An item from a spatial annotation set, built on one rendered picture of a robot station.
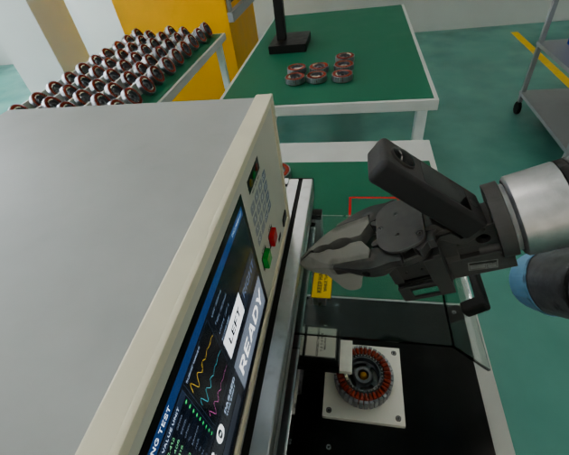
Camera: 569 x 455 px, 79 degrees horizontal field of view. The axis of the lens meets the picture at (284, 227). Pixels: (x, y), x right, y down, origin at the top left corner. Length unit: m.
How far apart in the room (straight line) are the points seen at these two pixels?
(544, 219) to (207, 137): 0.31
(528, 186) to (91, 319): 0.34
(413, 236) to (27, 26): 4.03
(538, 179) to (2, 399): 0.39
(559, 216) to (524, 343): 1.54
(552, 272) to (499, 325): 1.42
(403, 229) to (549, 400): 1.48
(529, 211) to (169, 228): 0.29
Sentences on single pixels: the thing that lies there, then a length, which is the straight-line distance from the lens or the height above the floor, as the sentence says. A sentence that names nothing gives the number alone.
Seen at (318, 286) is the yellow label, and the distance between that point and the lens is 0.53.
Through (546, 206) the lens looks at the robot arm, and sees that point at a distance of 0.35.
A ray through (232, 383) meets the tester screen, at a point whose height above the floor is 1.18.
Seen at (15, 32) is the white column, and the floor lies 0.91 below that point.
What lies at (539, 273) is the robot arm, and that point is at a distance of 0.48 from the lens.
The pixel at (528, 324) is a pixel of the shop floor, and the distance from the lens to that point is 1.94.
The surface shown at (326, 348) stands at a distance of 0.64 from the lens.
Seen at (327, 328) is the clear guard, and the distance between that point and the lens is 0.49.
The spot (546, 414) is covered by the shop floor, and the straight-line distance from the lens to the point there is 1.75.
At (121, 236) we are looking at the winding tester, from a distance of 0.29.
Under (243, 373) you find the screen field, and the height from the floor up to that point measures 1.16.
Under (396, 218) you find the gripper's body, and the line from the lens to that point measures 0.37.
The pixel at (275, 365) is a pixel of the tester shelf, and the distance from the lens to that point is 0.42.
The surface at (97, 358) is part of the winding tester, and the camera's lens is 0.23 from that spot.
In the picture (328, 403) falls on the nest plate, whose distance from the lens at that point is 0.75.
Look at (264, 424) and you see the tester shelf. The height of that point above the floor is 1.12.
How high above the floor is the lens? 1.49
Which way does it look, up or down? 43 degrees down
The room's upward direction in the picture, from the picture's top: 9 degrees counter-clockwise
